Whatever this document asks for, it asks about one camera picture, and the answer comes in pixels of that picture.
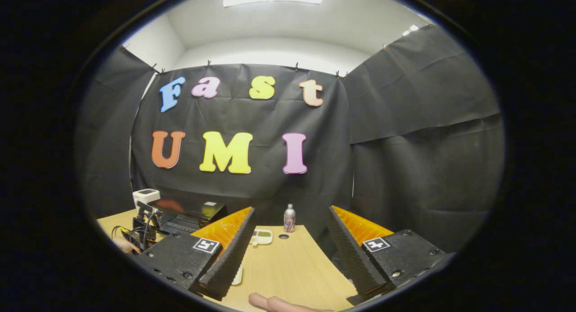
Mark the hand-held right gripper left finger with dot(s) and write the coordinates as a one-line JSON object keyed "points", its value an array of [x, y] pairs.
{"points": [[231, 253]]}

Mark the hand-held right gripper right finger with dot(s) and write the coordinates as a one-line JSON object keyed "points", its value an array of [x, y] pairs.
{"points": [[348, 249]]}

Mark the small ceiling light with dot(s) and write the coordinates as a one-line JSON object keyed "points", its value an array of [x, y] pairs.
{"points": [[410, 30]]}

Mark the cream plate with pink food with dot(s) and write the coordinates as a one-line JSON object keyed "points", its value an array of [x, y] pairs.
{"points": [[237, 276]]}

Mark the white divided snack plate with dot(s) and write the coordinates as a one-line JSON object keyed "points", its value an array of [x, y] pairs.
{"points": [[263, 237]]}

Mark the small white appliance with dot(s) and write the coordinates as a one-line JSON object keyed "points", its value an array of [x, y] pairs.
{"points": [[146, 196]]}

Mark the black electric oven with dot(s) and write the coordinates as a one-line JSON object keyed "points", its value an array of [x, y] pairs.
{"points": [[193, 213]]}

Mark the silver printed drink bottle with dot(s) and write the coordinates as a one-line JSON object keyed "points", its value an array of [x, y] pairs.
{"points": [[289, 219]]}

